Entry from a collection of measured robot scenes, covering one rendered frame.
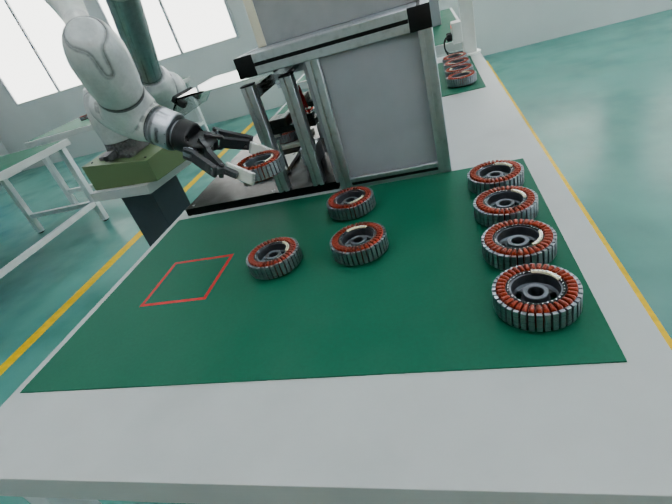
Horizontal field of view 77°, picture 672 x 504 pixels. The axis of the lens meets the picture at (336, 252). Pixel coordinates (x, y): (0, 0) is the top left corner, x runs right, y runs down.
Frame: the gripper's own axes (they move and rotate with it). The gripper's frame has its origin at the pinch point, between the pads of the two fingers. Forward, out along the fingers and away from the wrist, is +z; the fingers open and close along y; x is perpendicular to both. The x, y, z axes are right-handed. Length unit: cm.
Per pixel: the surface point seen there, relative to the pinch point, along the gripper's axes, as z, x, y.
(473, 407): 49, 12, 48
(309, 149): 7.2, 0.2, -14.5
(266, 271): 13.9, -6.5, 23.7
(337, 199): 19.4, -2.8, -2.7
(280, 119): -7.0, -2.7, -30.0
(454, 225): 44.2, 8.5, 7.6
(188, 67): -301, -196, -458
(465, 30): 34, 13, -150
